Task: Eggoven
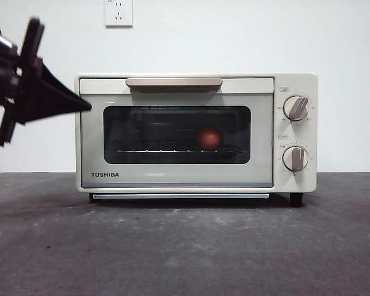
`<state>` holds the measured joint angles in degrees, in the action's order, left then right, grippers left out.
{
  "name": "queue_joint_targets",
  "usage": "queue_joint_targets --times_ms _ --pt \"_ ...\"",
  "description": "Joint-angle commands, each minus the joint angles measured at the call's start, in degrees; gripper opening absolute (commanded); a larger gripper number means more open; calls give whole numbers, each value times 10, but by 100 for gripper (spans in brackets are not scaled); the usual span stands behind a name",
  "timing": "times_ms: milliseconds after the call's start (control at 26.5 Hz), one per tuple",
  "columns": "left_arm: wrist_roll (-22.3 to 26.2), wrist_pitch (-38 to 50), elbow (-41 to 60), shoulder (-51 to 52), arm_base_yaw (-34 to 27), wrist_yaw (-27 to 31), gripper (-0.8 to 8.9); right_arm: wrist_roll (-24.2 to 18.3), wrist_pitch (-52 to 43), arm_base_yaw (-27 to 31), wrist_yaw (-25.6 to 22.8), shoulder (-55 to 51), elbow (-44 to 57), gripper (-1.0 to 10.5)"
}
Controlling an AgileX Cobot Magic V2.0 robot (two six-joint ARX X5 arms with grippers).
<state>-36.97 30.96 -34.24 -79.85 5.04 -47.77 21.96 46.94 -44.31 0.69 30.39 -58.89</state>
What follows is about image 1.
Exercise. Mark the white wall socket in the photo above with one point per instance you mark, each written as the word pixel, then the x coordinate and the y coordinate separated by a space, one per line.
pixel 118 21

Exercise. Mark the cream timer knob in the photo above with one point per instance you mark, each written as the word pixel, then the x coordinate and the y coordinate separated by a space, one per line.
pixel 290 158

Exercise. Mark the black oven foot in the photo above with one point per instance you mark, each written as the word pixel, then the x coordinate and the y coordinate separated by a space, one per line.
pixel 91 198
pixel 296 199

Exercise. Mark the silver crumb tray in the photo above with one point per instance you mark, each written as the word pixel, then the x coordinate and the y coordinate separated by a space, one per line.
pixel 142 196

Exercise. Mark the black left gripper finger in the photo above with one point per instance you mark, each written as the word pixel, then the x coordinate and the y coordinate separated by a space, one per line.
pixel 37 109
pixel 46 83

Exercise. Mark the brown egg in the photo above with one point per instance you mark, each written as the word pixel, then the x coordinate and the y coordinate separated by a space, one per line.
pixel 209 137

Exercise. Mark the cream Toshiba toaster oven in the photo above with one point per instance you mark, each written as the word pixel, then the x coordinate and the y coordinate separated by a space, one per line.
pixel 308 182

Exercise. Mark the cream temperature knob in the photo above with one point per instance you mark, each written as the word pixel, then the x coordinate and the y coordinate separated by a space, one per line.
pixel 291 106

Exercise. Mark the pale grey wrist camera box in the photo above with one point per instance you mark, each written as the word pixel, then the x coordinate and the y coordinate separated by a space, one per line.
pixel 4 41

